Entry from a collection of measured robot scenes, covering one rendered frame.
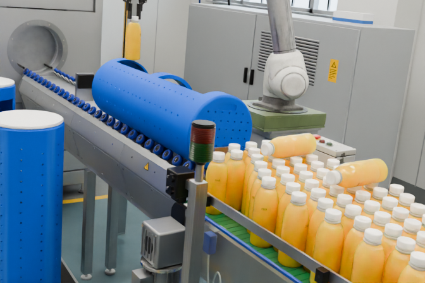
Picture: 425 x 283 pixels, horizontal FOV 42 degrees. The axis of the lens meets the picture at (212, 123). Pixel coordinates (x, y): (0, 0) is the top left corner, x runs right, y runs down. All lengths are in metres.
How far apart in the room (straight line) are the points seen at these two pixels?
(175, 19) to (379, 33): 4.47
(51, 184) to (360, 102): 2.12
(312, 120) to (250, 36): 1.88
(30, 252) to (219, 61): 2.86
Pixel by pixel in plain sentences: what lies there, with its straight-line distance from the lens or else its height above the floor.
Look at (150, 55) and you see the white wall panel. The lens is 7.61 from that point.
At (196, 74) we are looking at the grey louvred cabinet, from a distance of 5.09.
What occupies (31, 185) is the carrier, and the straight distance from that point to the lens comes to 2.23.
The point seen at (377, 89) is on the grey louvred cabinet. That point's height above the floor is 1.05.
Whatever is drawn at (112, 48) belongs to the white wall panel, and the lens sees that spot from 7.38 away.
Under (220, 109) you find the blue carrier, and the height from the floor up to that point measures 1.18.
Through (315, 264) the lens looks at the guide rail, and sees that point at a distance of 1.39.
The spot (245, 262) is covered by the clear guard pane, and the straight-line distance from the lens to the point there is 1.50.
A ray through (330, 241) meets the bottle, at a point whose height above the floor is 1.03.
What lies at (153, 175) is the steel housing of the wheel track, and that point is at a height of 0.87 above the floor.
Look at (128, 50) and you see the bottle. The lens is 2.57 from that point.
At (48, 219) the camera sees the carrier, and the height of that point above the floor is 0.65.
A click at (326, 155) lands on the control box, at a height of 1.07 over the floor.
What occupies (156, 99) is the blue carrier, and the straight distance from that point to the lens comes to 2.13.
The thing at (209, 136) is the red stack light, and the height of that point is 1.23.
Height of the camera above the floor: 1.60
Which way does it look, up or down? 14 degrees down
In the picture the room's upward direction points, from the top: 5 degrees clockwise
